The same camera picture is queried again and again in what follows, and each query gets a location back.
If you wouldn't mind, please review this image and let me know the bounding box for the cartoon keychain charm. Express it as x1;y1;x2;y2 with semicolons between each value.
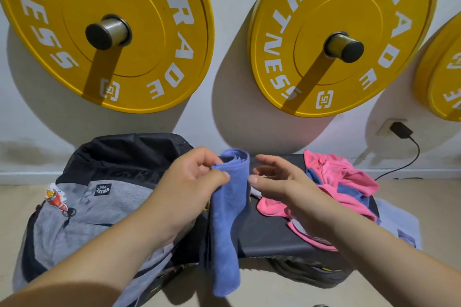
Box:
45;183;77;218

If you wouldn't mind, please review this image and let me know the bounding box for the pink cloth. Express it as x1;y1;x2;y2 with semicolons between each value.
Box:
256;149;380;251

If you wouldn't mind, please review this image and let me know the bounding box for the pale grey cloth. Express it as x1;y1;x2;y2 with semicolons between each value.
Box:
375;198;422;250

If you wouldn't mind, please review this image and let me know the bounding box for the person's left hand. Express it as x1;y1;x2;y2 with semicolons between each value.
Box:
146;147;231;242

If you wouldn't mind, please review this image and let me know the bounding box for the person's right forearm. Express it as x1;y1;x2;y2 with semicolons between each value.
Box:
313;206;461;307

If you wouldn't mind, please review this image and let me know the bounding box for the black charger plug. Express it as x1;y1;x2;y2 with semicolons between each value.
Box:
390;122;414;140

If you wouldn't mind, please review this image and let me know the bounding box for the yellow weight plate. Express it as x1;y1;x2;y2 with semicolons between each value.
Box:
413;12;461;122
248;0;439;118
0;0;215;114

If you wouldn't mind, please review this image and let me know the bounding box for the black padded bench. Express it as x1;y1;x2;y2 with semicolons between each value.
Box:
202;154;380;289

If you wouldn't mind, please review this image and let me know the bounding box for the metal wall peg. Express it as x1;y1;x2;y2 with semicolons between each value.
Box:
85;15;133;51
323;31;365;64

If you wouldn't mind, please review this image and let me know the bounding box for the grey and black backpack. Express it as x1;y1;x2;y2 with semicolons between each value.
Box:
12;133;217;307

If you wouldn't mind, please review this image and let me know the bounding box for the person's left forearm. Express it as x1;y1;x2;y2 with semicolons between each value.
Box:
0;206;181;307

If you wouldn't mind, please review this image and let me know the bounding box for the person's right hand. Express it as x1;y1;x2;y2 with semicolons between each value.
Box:
249;154;347;243

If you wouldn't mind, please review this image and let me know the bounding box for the blue cloth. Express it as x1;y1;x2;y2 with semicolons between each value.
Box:
305;168;371;210

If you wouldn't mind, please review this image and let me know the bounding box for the black charger cable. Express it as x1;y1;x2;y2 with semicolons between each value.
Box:
375;136;421;181

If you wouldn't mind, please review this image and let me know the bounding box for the blue towel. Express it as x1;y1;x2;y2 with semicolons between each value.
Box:
200;148;251;297

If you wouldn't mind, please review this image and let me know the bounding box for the white wall outlet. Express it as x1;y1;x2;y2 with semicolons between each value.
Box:
376;118;407;137

